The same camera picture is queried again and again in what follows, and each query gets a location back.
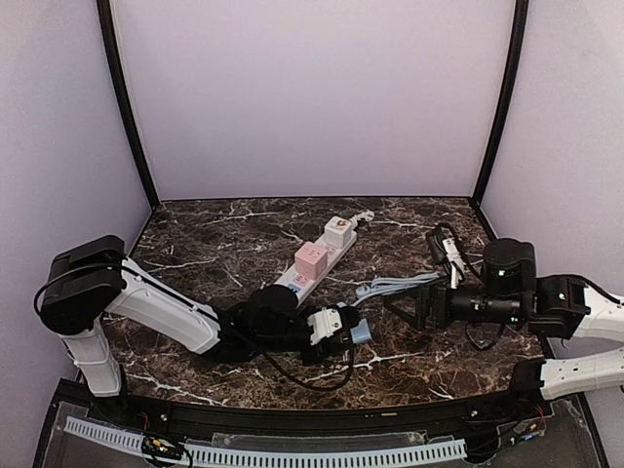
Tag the black frame post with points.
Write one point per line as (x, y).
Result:
(125, 107)
(512, 63)

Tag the black front table rail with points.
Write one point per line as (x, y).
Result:
(470, 415)

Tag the large pink cube adapter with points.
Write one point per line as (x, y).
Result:
(311, 260)

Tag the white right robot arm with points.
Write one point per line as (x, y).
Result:
(512, 295)

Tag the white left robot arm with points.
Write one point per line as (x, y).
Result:
(97, 278)

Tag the white multicolour power strip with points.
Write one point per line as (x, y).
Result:
(303, 287)

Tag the left black frame post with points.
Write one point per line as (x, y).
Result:
(125, 107)

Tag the small circuit board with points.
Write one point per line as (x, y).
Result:
(160, 449)

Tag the right black frame post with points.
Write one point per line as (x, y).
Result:
(512, 63)

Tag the small blue cube adapter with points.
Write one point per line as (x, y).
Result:
(361, 333)

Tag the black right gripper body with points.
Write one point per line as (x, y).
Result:
(434, 302)

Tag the white cube socket adapter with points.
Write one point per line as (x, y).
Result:
(338, 232)

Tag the white slotted cable duct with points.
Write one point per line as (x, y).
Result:
(393, 450)

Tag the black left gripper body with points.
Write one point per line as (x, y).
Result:
(348, 331)

